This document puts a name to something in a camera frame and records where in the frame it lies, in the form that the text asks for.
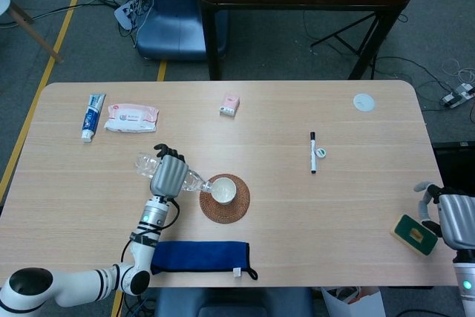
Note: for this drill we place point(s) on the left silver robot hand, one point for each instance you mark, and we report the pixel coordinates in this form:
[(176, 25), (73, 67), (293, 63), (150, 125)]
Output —
[(168, 176)]

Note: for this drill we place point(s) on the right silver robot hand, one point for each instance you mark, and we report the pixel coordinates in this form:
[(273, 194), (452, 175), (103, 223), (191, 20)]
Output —
[(458, 220)]

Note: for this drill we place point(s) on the clear plastic bottle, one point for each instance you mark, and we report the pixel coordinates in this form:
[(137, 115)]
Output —
[(146, 165)]

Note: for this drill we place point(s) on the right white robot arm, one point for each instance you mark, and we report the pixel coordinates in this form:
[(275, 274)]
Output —
[(465, 283)]

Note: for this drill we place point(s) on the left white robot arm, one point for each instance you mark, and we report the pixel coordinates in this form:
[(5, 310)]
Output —
[(74, 283)]

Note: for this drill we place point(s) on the white paper cup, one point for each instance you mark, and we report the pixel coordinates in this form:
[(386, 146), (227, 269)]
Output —
[(224, 191)]

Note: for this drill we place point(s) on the green yellow sponge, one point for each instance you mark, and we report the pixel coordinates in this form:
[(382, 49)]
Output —
[(410, 233)]

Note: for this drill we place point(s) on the black box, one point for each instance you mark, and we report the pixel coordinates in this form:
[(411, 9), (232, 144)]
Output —
[(454, 165)]

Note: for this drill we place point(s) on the round woven brown coaster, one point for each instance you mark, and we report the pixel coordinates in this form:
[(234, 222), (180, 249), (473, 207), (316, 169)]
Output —
[(224, 215)]

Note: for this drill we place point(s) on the pink wet wipes pack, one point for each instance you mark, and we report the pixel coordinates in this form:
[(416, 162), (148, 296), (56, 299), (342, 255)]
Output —
[(130, 118)]

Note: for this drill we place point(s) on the blue cloth with black trim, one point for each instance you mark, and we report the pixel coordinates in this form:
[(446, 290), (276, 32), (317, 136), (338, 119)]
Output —
[(200, 257)]

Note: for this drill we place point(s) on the small pink tissue pack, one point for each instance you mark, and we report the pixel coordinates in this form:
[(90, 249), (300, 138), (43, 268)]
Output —
[(229, 104)]

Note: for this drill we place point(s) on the blue white toothpaste tube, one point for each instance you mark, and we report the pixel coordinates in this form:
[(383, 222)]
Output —
[(91, 118)]

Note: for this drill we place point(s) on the grey power strip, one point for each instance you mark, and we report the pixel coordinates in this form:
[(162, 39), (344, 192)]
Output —
[(454, 97)]

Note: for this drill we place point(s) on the white paper bag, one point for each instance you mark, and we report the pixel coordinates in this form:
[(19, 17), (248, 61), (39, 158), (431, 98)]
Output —
[(356, 304)]

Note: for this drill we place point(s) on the white marker with black cap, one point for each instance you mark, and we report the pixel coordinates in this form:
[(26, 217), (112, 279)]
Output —
[(313, 153)]

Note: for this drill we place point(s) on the small green white round cap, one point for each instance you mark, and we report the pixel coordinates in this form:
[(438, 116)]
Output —
[(320, 153)]

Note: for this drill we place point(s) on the blue machine base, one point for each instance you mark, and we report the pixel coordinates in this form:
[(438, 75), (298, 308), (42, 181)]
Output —
[(174, 16)]

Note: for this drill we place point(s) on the white power strip with plugs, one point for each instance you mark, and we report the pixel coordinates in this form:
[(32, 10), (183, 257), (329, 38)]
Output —
[(124, 14)]

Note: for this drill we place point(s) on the white chair with wooden legs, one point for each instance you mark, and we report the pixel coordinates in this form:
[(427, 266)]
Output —
[(37, 36)]

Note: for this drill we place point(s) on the black tripod stand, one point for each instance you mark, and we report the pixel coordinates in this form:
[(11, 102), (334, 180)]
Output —
[(349, 44)]

